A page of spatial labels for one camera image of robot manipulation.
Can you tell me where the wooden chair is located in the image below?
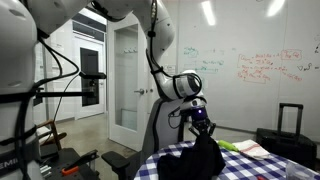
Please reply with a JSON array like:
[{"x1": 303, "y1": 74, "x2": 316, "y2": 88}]
[{"x1": 34, "y1": 119, "x2": 68, "y2": 151}]

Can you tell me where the blue white checkered tablecloth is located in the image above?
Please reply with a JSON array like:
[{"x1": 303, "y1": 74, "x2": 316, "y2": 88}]
[{"x1": 133, "y1": 140, "x2": 320, "y2": 180}]

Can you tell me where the green oblong object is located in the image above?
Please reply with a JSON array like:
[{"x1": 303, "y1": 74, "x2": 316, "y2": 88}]
[{"x1": 218, "y1": 139, "x2": 240, "y2": 153}]

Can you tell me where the white red-striped towel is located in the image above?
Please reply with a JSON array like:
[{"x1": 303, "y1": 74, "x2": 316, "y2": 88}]
[{"x1": 232, "y1": 139, "x2": 273, "y2": 162}]

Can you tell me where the white door with dark window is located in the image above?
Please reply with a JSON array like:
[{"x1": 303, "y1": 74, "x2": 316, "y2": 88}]
[{"x1": 72, "y1": 19, "x2": 108, "y2": 120}]

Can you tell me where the wall whiteboard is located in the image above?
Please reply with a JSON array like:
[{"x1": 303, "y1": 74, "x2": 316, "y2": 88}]
[{"x1": 173, "y1": 0, "x2": 320, "y2": 143}]

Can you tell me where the black cloth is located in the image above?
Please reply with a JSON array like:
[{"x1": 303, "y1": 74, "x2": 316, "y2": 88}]
[{"x1": 156, "y1": 131, "x2": 227, "y2": 180}]

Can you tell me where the black suitcase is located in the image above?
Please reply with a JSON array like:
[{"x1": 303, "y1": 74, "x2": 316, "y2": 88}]
[{"x1": 255, "y1": 102, "x2": 318, "y2": 171}]

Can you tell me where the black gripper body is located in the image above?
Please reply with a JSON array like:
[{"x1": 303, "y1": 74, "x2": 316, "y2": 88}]
[{"x1": 187, "y1": 105, "x2": 212, "y2": 132}]

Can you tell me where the white door with glass pane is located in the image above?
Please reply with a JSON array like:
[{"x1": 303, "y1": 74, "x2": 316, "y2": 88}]
[{"x1": 106, "y1": 13, "x2": 158, "y2": 153}]

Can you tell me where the orange handled black clamp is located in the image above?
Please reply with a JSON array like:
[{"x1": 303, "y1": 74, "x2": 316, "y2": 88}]
[{"x1": 60, "y1": 149, "x2": 100, "y2": 177}]

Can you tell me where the black robot cart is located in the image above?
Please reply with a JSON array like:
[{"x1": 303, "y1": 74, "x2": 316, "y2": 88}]
[{"x1": 38, "y1": 146, "x2": 101, "y2": 180}]

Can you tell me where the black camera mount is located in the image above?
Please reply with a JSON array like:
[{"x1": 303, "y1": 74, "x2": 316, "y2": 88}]
[{"x1": 33, "y1": 71, "x2": 108, "y2": 108}]

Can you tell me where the grey office chair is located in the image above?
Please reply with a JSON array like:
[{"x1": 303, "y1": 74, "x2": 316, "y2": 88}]
[{"x1": 101, "y1": 98, "x2": 188, "y2": 180}]

